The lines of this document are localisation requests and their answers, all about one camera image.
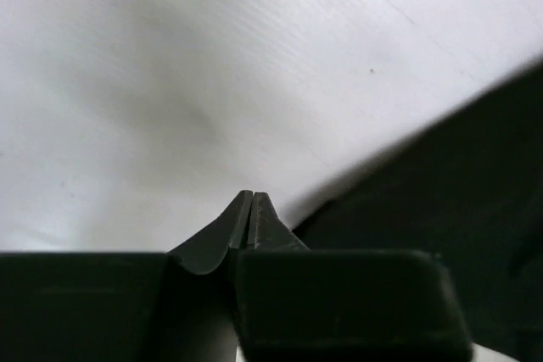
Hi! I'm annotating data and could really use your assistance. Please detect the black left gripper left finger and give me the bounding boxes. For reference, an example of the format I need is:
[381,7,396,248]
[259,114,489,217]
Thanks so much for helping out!
[1,191,253,361]

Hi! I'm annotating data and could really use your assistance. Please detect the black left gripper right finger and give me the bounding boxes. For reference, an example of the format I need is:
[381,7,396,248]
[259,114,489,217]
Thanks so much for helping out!
[232,192,473,361]

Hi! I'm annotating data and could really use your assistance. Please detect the black shorts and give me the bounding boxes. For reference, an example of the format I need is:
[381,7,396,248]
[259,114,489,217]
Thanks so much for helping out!
[294,64,542,361]

